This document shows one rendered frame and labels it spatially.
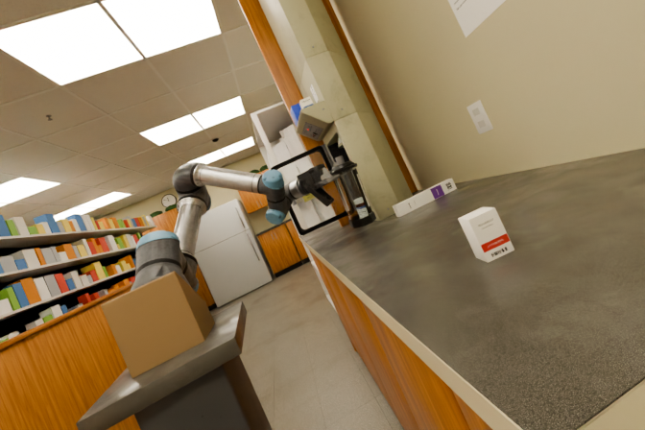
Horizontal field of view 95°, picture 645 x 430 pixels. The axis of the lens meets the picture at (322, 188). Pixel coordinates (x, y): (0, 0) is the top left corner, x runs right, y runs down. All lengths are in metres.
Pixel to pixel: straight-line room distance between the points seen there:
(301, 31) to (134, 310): 1.19
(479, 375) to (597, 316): 0.12
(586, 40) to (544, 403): 0.83
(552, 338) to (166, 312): 0.74
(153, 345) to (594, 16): 1.25
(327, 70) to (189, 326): 1.08
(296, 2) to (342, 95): 0.46
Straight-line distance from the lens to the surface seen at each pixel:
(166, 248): 0.97
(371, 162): 1.30
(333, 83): 1.37
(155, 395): 0.81
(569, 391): 0.31
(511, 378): 0.33
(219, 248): 6.22
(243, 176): 1.15
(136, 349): 0.89
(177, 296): 0.83
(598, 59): 0.99
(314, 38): 1.45
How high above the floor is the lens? 1.14
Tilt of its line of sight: 1 degrees up
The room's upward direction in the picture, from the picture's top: 25 degrees counter-clockwise
